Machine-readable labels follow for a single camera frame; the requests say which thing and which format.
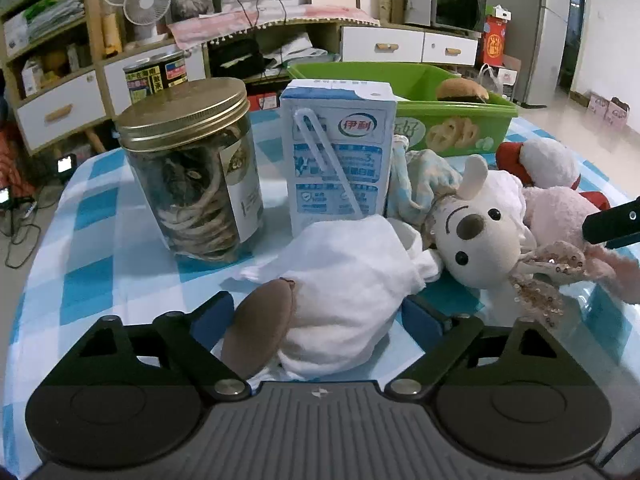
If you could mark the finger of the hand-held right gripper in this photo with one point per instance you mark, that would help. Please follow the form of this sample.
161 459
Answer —
612 222

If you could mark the glass jar with gold lid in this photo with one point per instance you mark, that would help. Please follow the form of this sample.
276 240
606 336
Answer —
200 185

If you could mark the black box device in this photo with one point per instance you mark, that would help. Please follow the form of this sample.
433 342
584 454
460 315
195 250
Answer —
235 57

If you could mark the long wooden cabinet white drawers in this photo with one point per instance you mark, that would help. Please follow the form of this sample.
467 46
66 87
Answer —
400 42

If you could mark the plush burger toy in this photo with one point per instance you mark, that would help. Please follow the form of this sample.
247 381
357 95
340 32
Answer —
460 89

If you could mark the green plastic bin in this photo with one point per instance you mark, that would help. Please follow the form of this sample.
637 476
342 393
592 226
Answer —
420 77

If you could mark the blue white checkered tablecloth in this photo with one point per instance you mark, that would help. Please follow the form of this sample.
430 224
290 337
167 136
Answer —
100 220

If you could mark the wooden shelf unit with drawers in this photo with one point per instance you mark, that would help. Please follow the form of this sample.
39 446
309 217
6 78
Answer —
55 110

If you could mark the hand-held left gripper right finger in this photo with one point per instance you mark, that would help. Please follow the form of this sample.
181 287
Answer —
422 320

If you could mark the pink cardboard boxes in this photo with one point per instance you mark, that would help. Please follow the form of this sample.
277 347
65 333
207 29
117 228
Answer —
610 110

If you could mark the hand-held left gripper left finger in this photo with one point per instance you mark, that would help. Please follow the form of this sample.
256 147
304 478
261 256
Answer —
212 321

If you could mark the pink cloth with tassels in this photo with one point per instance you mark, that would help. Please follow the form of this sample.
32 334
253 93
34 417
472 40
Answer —
280 15

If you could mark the plush mouse doll with bonnet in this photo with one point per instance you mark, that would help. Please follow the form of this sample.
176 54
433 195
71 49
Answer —
470 230

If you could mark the red gift box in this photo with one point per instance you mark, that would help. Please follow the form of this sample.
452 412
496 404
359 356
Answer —
496 42

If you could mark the clear plastic bag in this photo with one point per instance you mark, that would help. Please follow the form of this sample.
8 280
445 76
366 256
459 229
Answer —
490 80

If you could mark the white and blue milk carton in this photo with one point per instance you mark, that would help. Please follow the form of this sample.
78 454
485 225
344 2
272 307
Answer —
340 160

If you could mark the small white desk fan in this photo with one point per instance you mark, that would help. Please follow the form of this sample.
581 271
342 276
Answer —
146 2

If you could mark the white microwave oven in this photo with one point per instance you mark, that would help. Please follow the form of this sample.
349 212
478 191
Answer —
450 7

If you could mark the silver refrigerator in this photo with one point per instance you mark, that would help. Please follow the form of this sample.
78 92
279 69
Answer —
547 35

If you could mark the small lit phone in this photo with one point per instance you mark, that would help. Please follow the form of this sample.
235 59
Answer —
4 196
65 165

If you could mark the red and white santa plush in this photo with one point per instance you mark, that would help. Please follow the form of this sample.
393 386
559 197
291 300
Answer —
545 160

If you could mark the tin can with black label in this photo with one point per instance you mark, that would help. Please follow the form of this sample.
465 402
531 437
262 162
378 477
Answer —
150 77

